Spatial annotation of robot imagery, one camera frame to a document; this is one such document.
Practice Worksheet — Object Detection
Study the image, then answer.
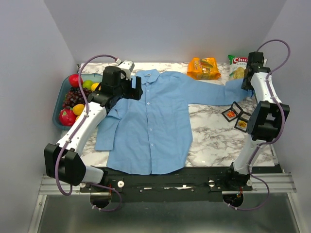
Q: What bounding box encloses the green cassava chips bag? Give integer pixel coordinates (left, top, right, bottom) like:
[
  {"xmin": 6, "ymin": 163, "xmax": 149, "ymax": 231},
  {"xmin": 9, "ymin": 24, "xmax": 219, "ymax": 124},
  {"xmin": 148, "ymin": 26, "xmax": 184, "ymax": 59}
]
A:
[{"xmin": 228, "ymin": 55, "xmax": 248, "ymax": 80}]

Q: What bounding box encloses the orange mango gummy bag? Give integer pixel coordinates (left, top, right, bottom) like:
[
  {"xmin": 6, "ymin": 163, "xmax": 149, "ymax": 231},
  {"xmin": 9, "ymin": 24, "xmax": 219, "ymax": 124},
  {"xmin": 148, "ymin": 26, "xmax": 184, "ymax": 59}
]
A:
[{"xmin": 187, "ymin": 57, "xmax": 221, "ymax": 80}]

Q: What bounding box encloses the yellow toy lemon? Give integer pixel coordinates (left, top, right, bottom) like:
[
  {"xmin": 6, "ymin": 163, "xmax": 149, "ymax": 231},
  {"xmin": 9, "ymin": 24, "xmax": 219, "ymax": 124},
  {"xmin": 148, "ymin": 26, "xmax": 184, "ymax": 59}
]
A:
[{"xmin": 72, "ymin": 104, "xmax": 85, "ymax": 116}]

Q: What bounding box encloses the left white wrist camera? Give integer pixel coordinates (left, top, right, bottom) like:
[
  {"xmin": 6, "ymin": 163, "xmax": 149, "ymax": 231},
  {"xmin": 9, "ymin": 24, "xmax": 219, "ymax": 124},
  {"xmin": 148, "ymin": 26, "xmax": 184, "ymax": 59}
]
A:
[{"xmin": 116, "ymin": 59, "xmax": 135, "ymax": 80}]

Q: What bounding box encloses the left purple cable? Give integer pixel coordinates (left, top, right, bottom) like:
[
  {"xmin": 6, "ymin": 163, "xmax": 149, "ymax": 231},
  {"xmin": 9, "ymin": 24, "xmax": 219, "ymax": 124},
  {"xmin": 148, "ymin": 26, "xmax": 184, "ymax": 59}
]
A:
[{"xmin": 54, "ymin": 54, "xmax": 122, "ymax": 212}]

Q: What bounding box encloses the black brooch box red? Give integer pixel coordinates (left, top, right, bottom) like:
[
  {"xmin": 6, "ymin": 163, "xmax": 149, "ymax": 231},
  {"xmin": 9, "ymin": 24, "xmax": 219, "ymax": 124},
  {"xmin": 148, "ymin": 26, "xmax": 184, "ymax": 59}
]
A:
[{"xmin": 222, "ymin": 101, "xmax": 243, "ymax": 122}]

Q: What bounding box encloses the green toy lime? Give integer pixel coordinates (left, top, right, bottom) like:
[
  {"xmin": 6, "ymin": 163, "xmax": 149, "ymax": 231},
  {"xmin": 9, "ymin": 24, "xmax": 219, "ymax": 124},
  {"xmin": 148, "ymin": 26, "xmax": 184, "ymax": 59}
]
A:
[{"xmin": 82, "ymin": 80, "xmax": 94, "ymax": 90}]

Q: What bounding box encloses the pink toy dragon fruit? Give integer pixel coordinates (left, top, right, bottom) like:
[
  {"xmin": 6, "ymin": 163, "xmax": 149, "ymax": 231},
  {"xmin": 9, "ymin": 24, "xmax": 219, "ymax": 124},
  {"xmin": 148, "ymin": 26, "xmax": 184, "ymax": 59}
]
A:
[{"xmin": 59, "ymin": 108, "xmax": 77, "ymax": 127}]

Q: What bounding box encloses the teal plastic fruit basin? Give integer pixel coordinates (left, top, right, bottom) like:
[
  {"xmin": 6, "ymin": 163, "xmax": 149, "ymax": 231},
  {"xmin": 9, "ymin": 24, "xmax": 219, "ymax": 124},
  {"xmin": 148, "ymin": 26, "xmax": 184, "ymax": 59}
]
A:
[{"xmin": 52, "ymin": 73, "xmax": 102, "ymax": 131}]

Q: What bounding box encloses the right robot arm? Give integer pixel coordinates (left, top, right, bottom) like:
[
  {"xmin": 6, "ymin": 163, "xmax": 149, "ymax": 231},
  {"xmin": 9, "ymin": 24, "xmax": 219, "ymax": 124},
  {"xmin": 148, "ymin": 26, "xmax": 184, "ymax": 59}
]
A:
[{"xmin": 223, "ymin": 51, "xmax": 290, "ymax": 190}]

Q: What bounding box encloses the red toy apple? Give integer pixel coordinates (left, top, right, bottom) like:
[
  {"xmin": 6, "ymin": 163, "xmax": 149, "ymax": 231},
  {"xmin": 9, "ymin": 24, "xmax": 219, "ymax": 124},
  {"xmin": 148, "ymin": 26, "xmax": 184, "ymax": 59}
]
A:
[{"xmin": 68, "ymin": 74, "xmax": 83, "ymax": 88}]

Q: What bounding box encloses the black brooch box yellow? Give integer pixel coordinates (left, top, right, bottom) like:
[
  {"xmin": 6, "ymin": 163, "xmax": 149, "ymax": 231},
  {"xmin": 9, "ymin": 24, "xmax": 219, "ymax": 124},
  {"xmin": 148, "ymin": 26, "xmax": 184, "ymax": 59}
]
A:
[{"xmin": 234, "ymin": 111, "xmax": 251, "ymax": 133}]

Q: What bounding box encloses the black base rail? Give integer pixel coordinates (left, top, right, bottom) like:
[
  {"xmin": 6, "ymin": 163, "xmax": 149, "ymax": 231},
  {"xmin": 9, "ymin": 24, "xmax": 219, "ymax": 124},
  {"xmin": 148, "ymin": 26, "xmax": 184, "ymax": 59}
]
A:
[{"xmin": 80, "ymin": 166, "xmax": 253, "ymax": 203}]

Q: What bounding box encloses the light blue button shirt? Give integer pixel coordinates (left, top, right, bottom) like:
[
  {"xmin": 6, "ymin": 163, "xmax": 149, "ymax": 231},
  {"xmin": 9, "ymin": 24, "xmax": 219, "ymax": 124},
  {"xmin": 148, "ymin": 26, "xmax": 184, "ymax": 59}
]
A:
[{"xmin": 95, "ymin": 69, "xmax": 252, "ymax": 175}]

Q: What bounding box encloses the orange toy fruit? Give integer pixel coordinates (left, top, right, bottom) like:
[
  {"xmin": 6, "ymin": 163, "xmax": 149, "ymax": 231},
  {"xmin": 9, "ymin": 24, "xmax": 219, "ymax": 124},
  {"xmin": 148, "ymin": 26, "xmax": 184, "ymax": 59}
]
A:
[{"xmin": 91, "ymin": 83, "xmax": 100, "ymax": 92}]

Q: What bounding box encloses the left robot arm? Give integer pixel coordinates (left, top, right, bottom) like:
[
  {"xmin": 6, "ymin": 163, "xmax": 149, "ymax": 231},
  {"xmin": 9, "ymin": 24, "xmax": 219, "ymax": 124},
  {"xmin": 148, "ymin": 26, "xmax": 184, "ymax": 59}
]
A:
[{"xmin": 44, "ymin": 61, "xmax": 142, "ymax": 192}]

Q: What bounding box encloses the dark toy grape bunch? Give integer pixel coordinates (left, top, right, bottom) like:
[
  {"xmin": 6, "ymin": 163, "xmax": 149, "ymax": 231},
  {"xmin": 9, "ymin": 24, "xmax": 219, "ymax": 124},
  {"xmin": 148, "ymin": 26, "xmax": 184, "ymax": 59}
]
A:
[{"xmin": 62, "ymin": 87, "xmax": 85, "ymax": 109}]

